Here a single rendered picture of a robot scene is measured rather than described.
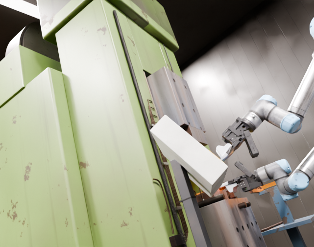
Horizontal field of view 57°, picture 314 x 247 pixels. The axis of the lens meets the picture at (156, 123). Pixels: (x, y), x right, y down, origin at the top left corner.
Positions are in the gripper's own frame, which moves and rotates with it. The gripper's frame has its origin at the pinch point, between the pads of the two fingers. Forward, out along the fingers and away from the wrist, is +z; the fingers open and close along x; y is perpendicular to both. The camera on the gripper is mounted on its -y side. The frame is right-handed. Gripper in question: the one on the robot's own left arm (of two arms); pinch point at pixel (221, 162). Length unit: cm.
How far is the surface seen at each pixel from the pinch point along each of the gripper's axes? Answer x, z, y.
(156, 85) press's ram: -35, -18, 63
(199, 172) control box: 27.0, 12.7, 0.1
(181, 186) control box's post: 10.9, 19.4, 3.9
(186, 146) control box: 27.0, 9.1, 8.7
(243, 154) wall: -328, -101, 19
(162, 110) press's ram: -35, -9, 49
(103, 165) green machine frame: -23, 37, 47
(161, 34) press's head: -70, -64, 110
